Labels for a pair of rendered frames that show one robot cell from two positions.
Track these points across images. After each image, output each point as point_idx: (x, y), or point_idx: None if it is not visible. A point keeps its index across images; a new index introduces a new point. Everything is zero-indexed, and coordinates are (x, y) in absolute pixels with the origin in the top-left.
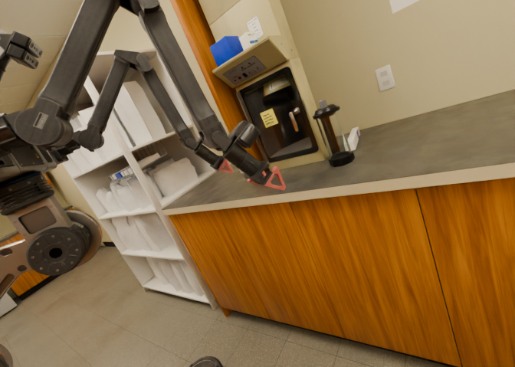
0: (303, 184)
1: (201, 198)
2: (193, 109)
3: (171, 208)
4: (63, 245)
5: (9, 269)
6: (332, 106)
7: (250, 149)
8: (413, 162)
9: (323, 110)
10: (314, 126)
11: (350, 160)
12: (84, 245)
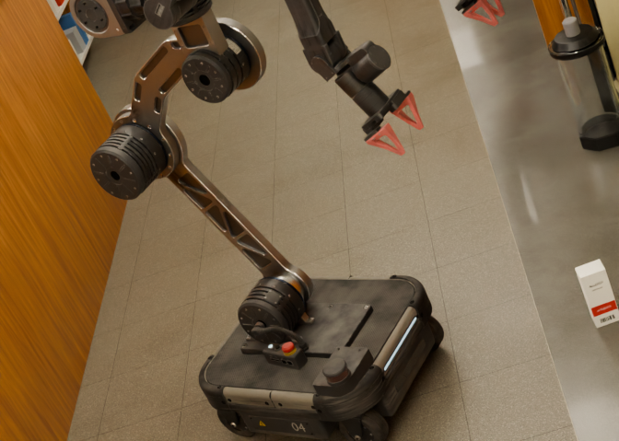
0: (513, 141)
1: (478, 25)
2: (295, 23)
3: (445, 4)
4: (210, 75)
5: (179, 63)
6: (572, 45)
7: None
8: (569, 226)
9: (554, 44)
10: (613, 32)
11: (596, 148)
12: (231, 82)
